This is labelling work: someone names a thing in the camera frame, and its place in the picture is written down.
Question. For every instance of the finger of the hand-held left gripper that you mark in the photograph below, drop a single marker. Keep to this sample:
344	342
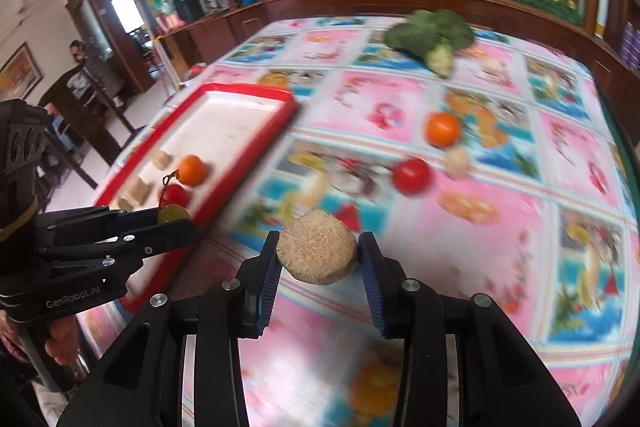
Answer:
150	244
100	219

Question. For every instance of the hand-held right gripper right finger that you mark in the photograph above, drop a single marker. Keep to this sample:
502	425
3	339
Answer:
374	294

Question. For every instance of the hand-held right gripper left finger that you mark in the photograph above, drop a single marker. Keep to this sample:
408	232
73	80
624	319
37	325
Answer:
267	289

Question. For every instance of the green tomato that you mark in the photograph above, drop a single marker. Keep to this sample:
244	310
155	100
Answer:
172	213

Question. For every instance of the rectangular beige grain cake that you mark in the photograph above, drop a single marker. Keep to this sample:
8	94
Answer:
136	193

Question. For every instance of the red tomato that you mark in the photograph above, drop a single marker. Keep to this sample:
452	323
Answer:
411	176
175	196

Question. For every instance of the large round beige grain cake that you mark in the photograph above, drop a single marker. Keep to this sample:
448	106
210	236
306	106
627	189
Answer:
317	252

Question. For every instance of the orange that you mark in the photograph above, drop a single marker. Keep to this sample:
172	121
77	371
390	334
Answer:
192	170
443	128

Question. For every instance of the red plastic tray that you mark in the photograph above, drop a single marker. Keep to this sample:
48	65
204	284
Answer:
235	127

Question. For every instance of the person's left hand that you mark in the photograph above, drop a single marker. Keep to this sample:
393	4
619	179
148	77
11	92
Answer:
59	347

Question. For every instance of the dark wooden chair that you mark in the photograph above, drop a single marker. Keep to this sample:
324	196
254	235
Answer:
60	99

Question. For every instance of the black kettle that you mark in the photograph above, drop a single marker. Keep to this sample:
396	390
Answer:
189	6

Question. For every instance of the tiny beige grain cake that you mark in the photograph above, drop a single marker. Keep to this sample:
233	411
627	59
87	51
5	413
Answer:
492	65

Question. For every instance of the green broccoli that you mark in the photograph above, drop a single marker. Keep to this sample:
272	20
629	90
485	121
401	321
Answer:
425	32

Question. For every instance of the purple bottle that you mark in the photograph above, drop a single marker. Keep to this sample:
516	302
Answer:
631	46

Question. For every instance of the framed wall painting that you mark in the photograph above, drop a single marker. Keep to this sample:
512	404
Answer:
20	74

